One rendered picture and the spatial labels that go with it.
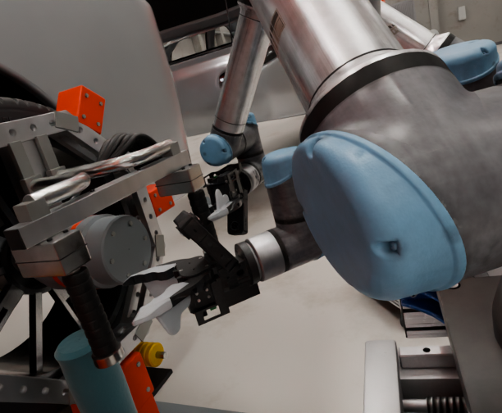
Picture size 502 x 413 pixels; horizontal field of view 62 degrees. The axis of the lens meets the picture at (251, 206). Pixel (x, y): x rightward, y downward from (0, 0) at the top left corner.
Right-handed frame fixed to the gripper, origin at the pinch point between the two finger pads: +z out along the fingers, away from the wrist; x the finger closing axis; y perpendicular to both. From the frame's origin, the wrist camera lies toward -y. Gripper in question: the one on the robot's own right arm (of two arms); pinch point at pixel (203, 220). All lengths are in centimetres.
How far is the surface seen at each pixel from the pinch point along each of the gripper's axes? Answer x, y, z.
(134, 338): -21.0, -23.5, 9.9
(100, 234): -6.9, 6.8, 21.2
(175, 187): -2.8, 8.7, 2.5
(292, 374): -14, -83, -48
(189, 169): 1.4, 11.7, 1.6
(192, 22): -165, 92, -317
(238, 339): -47, -83, -67
